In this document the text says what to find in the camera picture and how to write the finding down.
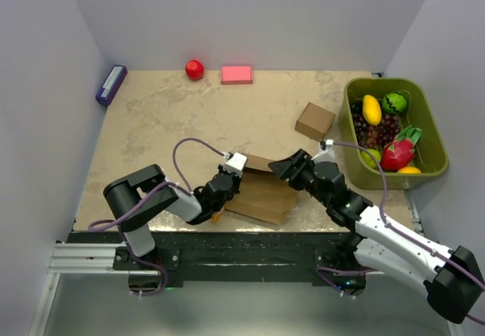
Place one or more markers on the aluminium rail frame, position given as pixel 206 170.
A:
pixel 84 295

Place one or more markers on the purple grapes bunch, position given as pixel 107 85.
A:
pixel 371 136

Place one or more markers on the red dragon fruit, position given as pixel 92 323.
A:
pixel 401 150

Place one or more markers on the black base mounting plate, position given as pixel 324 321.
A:
pixel 319 259

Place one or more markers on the red apple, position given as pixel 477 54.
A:
pixel 194 70

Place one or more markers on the green round fruit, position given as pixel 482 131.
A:
pixel 394 103

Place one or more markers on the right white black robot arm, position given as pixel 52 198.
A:
pixel 450 279

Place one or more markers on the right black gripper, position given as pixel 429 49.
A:
pixel 285 170

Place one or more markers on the yellow mango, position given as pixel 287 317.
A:
pixel 371 110

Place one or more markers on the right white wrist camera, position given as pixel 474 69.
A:
pixel 325 152

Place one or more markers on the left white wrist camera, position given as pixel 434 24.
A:
pixel 235 163

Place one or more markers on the small folded cardboard box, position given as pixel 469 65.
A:
pixel 314 122

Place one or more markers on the olive green plastic bin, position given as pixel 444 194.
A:
pixel 430 154

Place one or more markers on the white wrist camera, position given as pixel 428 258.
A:
pixel 235 163
pixel 325 152

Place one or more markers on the large brown cardboard box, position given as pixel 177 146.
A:
pixel 262 195

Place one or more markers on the small snack wrapper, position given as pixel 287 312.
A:
pixel 216 217

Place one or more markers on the pink rectangular box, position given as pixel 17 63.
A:
pixel 233 75

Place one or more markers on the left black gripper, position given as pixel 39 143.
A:
pixel 237 179

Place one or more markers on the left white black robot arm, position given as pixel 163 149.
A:
pixel 137 198

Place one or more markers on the purple blue box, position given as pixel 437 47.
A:
pixel 111 85

